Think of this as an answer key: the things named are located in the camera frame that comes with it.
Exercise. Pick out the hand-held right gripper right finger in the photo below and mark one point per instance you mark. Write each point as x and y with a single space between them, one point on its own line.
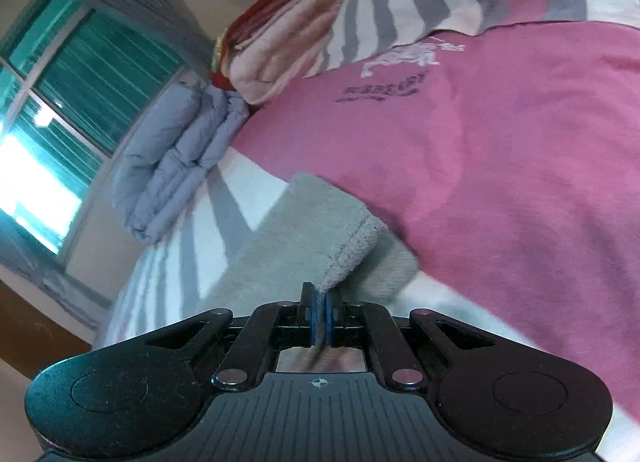
332 317

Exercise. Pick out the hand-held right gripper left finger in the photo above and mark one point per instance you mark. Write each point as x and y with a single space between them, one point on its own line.
314 316

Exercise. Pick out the grey pants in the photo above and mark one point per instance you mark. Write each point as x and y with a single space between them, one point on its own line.
320 237

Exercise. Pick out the folded blue duvet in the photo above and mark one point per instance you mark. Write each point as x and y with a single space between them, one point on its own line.
175 161

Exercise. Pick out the bed with striped sheet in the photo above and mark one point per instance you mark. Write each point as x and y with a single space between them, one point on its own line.
500 181

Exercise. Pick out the folded pink blanket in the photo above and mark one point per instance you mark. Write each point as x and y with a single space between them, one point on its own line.
285 36

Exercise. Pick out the stack of red cloths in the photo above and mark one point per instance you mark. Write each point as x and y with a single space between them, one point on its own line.
250 16

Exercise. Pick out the sliding glass window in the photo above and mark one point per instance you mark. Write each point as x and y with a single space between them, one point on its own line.
75 91

